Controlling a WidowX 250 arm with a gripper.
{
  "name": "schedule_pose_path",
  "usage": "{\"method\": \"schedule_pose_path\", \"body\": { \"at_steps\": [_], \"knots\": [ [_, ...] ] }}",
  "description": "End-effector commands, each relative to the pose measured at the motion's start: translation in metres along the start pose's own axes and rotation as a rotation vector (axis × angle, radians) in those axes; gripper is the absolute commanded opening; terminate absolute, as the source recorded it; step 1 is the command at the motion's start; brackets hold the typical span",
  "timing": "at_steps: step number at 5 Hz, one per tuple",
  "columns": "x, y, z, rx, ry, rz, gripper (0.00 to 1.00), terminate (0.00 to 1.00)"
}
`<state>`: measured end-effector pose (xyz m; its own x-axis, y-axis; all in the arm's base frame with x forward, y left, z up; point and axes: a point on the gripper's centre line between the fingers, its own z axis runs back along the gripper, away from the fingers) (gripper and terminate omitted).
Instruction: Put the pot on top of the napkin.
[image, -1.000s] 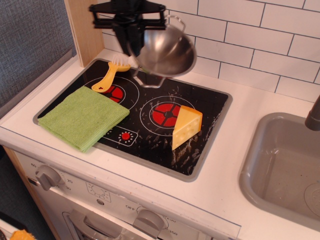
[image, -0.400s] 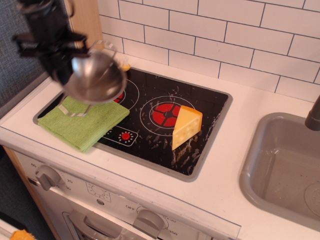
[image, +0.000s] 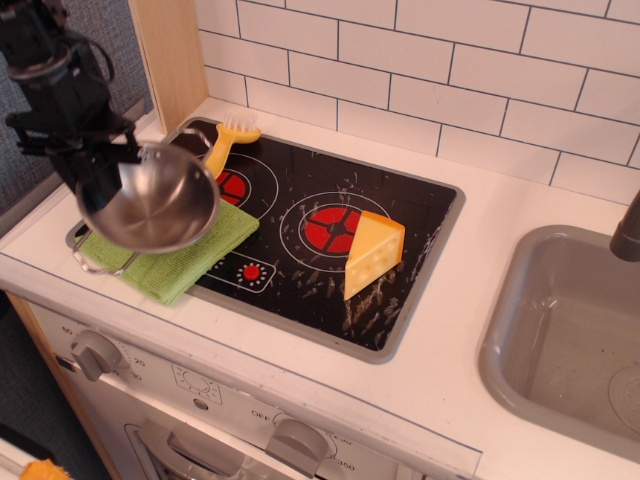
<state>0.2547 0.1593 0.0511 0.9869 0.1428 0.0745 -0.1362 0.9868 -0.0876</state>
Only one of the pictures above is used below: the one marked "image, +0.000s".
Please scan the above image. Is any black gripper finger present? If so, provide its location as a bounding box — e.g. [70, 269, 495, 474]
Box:
[75, 156, 122, 210]
[47, 150, 87, 193]

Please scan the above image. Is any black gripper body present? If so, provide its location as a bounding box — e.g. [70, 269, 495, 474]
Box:
[4, 49, 140, 163]

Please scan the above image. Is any silver metal pot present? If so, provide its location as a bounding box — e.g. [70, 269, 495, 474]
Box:
[73, 142, 221, 276]

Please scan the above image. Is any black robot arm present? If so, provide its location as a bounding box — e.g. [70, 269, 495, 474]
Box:
[1, 1, 140, 212]

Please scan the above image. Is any green cloth napkin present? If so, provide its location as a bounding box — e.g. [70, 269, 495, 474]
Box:
[74, 200, 259, 305]

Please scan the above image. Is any yellow dish brush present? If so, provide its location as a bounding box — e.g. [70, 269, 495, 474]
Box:
[204, 110, 261, 179]

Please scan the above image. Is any grey left oven knob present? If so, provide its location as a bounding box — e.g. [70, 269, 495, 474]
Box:
[71, 330, 122, 382]

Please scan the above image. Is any grey oven knob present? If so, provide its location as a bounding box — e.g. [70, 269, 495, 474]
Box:
[71, 330, 122, 382]
[265, 419, 329, 478]

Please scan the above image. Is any black toy stovetop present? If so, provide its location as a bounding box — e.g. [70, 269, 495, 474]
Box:
[190, 136, 465, 364]

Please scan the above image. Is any yellow cheese wedge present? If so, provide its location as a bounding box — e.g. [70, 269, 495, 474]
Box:
[344, 211, 406, 300]

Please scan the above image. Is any orange fuzzy object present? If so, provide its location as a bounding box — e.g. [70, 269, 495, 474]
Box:
[19, 459, 71, 480]

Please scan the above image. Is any grey right oven knob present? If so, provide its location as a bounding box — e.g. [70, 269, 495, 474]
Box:
[265, 419, 329, 478]

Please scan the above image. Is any grey sink basin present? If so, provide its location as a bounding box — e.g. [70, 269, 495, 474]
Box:
[479, 225, 639, 462]

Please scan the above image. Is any grey faucet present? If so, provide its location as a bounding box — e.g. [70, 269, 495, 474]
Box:
[609, 192, 640, 262]

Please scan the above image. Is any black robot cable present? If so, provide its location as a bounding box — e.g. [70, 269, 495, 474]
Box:
[64, 34, 116, 86]

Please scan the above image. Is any wooden side post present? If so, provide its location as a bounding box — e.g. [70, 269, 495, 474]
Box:
[129, 0, 209, 133]

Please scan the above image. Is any grey oven door handle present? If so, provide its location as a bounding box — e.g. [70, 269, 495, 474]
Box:
[138, 420, 274, 479]

